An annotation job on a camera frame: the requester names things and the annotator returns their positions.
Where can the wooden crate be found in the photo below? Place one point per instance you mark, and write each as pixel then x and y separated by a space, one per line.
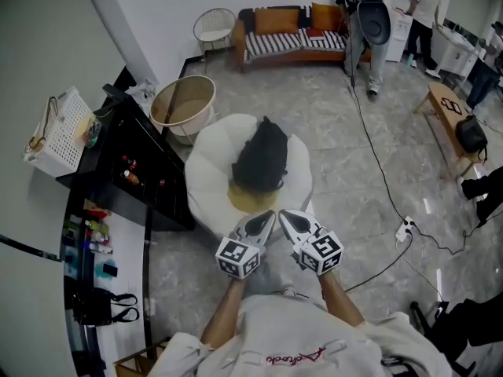
pixel 137 361

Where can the orange bottle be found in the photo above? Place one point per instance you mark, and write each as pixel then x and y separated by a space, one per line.
pixel 131 177

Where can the person's white shirt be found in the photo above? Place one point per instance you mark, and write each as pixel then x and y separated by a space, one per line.
pixel 298 340

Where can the white perforated basket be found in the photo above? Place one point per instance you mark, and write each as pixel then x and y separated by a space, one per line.
pixel 63 136

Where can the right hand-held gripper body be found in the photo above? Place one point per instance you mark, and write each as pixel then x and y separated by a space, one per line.
pixel 322 253

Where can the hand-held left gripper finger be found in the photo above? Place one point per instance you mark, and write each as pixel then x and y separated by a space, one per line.
pixel 248 219
pixel 269 232

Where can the orange sofa cushion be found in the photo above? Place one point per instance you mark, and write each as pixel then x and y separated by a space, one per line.
pixel 277 21
pixel 327 17

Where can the red can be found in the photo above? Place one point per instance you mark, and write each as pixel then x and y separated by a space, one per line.
pixel 133 163

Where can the white power strip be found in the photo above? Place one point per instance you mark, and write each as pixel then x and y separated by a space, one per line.
pixel 404 230

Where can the black phone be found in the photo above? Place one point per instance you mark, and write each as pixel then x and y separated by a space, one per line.
pixel 110 270

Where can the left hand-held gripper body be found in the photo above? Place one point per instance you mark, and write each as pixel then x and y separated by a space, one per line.
pixel 237 257

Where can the wooden bench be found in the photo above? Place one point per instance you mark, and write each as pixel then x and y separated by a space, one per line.
pixel 442 104

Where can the person's left forearm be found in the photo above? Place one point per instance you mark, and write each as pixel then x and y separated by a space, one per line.
pixel 224 312

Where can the round beige side table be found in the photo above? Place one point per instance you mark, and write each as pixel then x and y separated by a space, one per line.
pixel 184 108

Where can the white shelf unit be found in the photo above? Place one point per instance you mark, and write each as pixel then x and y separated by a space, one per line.
pixel 118 273

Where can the white plastic bag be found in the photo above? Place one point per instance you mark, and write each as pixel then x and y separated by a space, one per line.
pixel 142 89

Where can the person's right forearm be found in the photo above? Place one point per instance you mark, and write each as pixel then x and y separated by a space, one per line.
pixel 340 301

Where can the white table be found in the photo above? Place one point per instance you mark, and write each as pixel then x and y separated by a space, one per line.
pixel 456 51

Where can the brown sofa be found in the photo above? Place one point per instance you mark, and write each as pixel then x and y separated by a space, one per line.
pixel 294 55

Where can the jar of colourful items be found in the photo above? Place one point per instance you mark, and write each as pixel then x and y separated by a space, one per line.
pixel 91 130

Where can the striped sofa blanket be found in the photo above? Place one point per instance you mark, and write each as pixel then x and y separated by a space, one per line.
pixel 275 41

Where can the black shelf cabinet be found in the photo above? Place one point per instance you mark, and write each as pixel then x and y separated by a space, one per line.
pixel 129 143

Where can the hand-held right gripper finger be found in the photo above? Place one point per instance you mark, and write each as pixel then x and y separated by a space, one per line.
pixel 304 217
pixel 286 230

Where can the black office chair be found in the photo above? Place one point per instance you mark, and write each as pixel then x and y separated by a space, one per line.
pixel 471 328

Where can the white round cushioned seat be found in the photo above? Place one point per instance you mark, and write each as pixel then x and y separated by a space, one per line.
pixel 208 171

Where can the black backpack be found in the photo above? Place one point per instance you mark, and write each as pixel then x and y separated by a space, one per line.
pixel 261 155

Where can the white water dispenser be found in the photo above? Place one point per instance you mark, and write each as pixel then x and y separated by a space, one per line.
pixel 399 34

